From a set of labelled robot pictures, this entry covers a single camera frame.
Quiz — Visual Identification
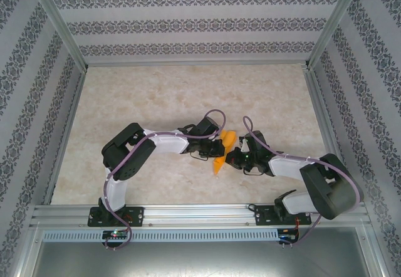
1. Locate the orange paper sheet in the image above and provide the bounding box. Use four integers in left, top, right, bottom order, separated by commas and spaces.
212, 129, 237, 175

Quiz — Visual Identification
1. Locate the aluminium side rail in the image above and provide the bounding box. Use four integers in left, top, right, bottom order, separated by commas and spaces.
302, 66, 357, 202
43, 70, 88, 205

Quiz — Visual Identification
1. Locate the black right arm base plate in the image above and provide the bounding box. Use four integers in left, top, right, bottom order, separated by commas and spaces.
254, 204, 313, 227

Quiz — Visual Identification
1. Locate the small circuit board blue light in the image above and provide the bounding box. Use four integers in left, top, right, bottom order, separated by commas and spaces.
278, 228, 301, 243

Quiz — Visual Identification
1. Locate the aluminium mounting rail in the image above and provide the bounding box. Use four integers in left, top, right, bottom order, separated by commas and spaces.
29, 203, 374, 228

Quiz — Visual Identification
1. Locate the aluminium frame post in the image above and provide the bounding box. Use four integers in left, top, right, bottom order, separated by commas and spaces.
26, 0, 89, 73
304, 0, 367, 70

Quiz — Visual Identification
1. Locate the small circuit board green light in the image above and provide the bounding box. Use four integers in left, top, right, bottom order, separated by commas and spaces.
102, 229, 130, 239

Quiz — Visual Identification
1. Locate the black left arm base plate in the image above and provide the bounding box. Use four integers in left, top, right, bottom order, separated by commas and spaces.
87, 206, 145, 228

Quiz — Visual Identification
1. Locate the grey slotted cable duct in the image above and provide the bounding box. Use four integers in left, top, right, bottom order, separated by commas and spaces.
42, 228, 301, 243

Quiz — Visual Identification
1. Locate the grey metal sheet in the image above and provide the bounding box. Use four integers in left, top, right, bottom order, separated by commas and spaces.
18, 223, 388, 277

